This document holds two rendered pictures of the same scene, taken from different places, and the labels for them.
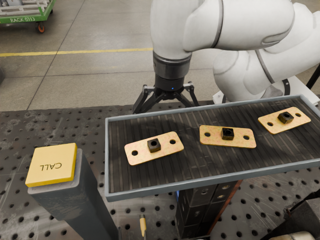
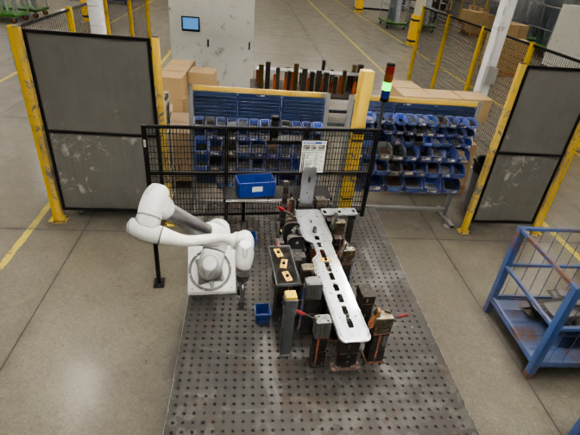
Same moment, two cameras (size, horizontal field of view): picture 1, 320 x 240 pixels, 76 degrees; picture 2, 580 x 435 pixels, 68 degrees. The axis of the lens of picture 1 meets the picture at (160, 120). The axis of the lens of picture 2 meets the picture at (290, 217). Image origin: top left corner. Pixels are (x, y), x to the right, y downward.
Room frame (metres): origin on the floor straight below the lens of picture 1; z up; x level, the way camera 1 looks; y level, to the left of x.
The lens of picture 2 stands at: (0.28, 1.93, 2.74)
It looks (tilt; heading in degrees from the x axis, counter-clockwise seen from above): 32 degrees down; 267
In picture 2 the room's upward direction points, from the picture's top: 5 degrees clockwise
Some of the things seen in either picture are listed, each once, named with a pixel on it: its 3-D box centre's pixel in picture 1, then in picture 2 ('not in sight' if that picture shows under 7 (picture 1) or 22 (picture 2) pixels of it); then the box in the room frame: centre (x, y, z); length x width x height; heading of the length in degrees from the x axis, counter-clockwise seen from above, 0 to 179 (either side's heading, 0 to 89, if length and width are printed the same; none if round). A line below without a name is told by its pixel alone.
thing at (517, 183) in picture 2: not in sight; (527, 158); (-2.50, -2.52, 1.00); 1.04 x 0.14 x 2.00; 5
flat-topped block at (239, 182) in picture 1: (201, 197); (280, 293); (0.20, -0.10, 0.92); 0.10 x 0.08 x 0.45; 100
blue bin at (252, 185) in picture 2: not in sight; (255, 185); (0.45, -1.20, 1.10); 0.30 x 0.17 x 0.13; 16
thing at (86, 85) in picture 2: not in sight; (104, 137); (2.04, -2.16, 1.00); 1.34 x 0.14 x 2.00; 5
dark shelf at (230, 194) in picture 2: not in sight; (277, 193); (0.27, -1.24, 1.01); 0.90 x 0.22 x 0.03; 10
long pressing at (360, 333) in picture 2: not in sight; (327, 261); (-0.10, -0.37, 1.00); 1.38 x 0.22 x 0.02; 100
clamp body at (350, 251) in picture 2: not in sight; (344, 267); (-0.25, -0.48, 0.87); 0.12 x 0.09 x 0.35; 10
